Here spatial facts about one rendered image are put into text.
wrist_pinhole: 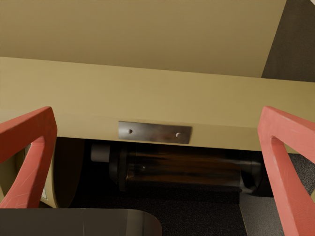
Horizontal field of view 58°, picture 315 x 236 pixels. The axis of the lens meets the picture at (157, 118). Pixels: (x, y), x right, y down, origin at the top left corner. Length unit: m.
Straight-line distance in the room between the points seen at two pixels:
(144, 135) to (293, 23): 0.43
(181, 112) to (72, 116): 0.11
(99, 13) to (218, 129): 0.47
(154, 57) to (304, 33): 0.33
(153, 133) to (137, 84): 0.07
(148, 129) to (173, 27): 0.43
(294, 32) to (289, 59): 0.05
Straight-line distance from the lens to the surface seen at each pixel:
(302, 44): 0.59
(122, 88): 0.32
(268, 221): 0.48
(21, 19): 0.75
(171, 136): 0.28
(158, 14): 0.67
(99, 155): 0.42
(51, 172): 0.37
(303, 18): 0.60
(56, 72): 0.35
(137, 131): 0.28
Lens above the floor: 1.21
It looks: 2 degrees down
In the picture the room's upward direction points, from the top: 86 degrees counter-clockwise
